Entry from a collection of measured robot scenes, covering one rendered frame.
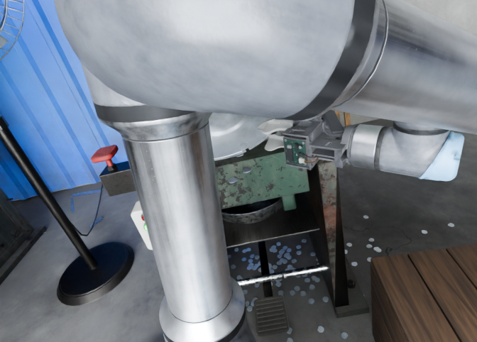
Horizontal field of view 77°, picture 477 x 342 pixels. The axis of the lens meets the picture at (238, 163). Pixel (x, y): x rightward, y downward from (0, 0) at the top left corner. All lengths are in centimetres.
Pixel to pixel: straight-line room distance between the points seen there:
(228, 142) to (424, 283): 57
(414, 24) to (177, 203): 23
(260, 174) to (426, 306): 49
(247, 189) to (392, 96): 69
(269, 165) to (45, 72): 191
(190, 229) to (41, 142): 238
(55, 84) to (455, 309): 237
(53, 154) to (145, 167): 239
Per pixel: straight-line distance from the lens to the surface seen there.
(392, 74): 20
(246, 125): 69
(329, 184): 83
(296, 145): 55
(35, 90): 253
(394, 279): 88
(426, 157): 51
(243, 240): 106
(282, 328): 102
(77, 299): 167
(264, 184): 86
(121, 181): 88
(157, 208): 30
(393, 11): 20
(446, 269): 92
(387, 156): 52
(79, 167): 266
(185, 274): 35
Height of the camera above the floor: 103
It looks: 28 degrees down
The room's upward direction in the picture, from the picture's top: 15 degrees counter-clockwise
